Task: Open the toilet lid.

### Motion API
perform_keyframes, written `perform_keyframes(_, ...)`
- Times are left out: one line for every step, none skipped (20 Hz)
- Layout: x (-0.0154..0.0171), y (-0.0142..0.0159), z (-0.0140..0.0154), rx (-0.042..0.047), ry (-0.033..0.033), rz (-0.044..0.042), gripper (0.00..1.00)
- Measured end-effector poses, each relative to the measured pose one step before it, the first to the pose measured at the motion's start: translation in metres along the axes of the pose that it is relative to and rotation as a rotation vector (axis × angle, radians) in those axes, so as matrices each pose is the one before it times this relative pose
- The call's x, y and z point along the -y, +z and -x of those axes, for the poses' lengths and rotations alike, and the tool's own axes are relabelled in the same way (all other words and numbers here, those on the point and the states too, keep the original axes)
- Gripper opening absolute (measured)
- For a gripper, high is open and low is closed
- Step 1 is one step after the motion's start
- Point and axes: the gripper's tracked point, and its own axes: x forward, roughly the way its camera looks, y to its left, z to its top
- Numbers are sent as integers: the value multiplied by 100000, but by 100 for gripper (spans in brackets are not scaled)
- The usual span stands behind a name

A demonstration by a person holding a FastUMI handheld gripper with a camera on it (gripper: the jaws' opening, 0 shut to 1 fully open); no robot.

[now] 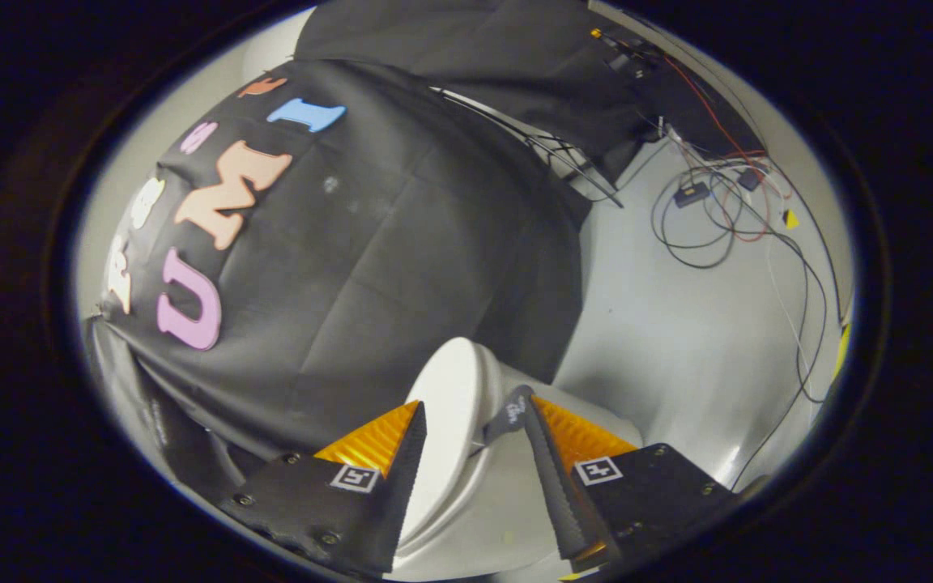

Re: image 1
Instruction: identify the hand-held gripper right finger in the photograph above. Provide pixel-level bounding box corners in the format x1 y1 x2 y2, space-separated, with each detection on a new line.
522 394 741 572

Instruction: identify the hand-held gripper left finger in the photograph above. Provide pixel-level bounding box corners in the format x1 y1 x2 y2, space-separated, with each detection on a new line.
218 400 428 577

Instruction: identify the white toilet body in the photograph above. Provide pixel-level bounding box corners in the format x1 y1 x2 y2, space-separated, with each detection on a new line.
392 363 645 581

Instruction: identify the black backdrop cloth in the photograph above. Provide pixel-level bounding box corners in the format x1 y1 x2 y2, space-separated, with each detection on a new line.
98 58 594 464

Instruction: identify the plain black cloth panel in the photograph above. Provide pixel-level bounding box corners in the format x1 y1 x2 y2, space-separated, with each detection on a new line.
295 0 663 184
82 316 275 488

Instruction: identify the grey pull strap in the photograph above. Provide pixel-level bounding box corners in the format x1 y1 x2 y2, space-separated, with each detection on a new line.
482 385 535 446

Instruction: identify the tangle of floor cables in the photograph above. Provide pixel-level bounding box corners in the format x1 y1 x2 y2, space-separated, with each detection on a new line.
650 121 850 491

